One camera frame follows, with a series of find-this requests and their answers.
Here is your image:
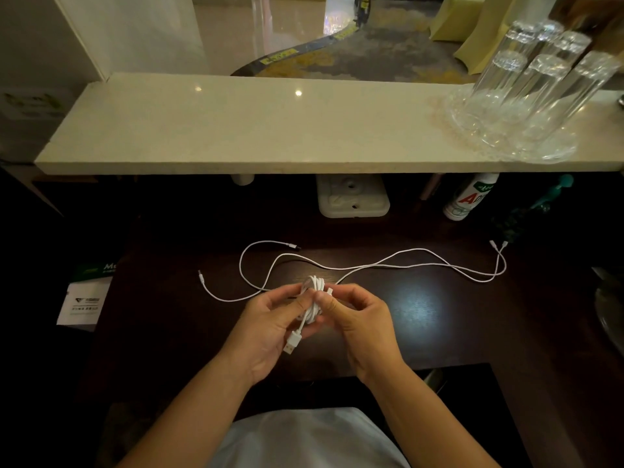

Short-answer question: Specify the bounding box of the pale wall sticker green print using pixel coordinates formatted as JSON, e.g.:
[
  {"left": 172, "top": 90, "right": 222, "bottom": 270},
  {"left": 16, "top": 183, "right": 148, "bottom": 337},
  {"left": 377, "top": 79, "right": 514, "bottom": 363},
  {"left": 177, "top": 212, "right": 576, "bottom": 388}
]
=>
[{"left": 0, "top": 92, "right": 69, "bottom": 120}]

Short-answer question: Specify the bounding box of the cream stone counter ledge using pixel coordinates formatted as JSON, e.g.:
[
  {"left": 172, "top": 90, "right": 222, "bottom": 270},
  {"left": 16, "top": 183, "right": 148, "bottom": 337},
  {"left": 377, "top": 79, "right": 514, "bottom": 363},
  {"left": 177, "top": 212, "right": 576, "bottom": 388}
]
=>
[{"left": 34, "top": 71, "right": 624, "bottom": 177}]

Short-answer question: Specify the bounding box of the white socket box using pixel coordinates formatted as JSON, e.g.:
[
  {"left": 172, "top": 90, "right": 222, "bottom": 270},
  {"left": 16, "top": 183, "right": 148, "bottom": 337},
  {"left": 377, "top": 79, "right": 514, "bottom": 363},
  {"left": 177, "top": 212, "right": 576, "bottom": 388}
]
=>
[{"left": 315, "top": 174, "right": 391, "bottom": 220}]

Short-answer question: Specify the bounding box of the group of upturned clear glasses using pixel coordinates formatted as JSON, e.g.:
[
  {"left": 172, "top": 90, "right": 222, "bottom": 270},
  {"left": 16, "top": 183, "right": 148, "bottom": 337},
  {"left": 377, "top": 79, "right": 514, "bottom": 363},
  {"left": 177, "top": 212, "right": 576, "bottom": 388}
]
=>
[{"left": 470, "top": 19, "right": 624, "bottom": 147}]

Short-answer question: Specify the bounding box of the person's left hand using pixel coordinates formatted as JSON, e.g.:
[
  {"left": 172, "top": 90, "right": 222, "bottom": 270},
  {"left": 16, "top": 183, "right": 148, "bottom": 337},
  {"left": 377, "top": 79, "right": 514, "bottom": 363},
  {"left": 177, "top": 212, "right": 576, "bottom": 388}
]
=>
[{"left": 217, "top": 282, "right": 325, "bottom": 387}]

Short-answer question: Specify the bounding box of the person's right forearm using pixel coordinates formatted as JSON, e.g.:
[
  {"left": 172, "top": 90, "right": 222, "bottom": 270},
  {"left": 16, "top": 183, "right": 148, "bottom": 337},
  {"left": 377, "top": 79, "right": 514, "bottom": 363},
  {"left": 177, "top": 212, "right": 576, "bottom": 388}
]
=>
[{"left": 365, "top": 360, "right": 501, "bottom": 468}]

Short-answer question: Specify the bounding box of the light wooden stick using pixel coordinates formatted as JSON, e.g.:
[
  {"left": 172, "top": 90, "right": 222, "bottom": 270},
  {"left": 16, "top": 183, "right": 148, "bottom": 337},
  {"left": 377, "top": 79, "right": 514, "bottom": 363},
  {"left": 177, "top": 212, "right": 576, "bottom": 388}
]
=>
[{"left": 420, "top": 174, "right": 443, "bottom": 202}]

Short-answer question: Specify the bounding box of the person's white shirt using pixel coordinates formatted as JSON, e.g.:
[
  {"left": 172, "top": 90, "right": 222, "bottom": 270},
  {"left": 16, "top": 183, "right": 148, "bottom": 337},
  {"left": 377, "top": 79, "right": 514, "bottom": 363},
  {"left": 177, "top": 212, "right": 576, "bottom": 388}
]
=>
[{"left": 207, "top": 408, "right": 411, "bottom": 468}]

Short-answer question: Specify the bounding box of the white and green paper box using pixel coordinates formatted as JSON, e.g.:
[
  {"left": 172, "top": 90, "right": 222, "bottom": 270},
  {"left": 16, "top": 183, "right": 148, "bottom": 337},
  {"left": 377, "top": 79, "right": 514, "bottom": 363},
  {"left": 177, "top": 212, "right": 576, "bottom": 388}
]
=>
[{"left": 56, "top": 260, "right": 118, "bottom": 332}]

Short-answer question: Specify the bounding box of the person's right hand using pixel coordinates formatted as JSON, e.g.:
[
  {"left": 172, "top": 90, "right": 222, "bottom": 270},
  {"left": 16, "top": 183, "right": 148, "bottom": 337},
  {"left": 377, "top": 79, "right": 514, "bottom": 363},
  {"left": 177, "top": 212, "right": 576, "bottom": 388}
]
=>
[{"left": 313, "top": 282, "right": 408, "bottom": 387}]

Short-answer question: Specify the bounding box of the clear glass tray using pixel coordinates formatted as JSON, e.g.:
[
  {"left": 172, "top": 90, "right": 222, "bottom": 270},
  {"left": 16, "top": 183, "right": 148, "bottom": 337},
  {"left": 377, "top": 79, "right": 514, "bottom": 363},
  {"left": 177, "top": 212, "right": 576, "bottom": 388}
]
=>
[{"left": 448, "top": 87, "right": 580, "bottom": 164}]

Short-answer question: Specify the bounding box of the white charging cable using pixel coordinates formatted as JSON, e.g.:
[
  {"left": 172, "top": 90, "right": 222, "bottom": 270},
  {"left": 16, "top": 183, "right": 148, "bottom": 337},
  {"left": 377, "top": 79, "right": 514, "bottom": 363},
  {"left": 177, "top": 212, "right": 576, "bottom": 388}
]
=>
[
  {"left": 239, "top": 240, "right": 509, "bottom": 293},
  {"left": 282, "top": 273, "right": 337, "bottom": 356},
  {"left": 197, "top": 240, "right": 509, "bottom": 304}
]

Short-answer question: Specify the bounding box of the yellow covered chair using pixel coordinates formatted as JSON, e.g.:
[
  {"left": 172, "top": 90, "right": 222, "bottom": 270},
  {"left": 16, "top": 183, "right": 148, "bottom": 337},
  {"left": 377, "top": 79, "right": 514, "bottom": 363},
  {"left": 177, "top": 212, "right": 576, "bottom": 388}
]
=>
[
  {"left": 453, "top": 0, "right": 517, "bottom": 75},
  {"left": 428, "top": 0, "right": 486, "bottom": 43}
]

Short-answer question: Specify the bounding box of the white bottle red green label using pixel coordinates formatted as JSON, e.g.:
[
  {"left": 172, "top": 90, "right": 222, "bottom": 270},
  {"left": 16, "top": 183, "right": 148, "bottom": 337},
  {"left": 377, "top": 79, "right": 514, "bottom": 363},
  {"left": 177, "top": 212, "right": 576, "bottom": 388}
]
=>
[{"left": 443, "top": 172, "right": 501, "bottom": 222}]

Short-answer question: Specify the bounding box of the teal plastic bottle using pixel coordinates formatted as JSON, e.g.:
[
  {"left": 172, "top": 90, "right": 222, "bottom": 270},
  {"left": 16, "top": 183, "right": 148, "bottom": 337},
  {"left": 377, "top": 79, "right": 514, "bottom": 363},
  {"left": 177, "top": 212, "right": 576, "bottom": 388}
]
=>
[{"left": 528, "top": 174, "right": 575, "bottom": 213}]

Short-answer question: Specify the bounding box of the round metal dish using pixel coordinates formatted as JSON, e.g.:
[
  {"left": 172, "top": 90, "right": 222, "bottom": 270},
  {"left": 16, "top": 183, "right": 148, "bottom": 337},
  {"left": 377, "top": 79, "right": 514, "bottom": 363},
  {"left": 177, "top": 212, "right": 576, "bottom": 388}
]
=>
[{"left": 592, "top": 267, "right": 624, "bottom": 356}]

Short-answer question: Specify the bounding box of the person's left forearm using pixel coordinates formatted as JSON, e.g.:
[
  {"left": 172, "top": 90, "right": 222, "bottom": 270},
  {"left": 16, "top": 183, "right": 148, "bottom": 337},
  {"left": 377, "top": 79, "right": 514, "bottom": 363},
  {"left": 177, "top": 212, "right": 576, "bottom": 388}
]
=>
[{"left": 116, "top": 353, "right": 257, "bottom": 468}]

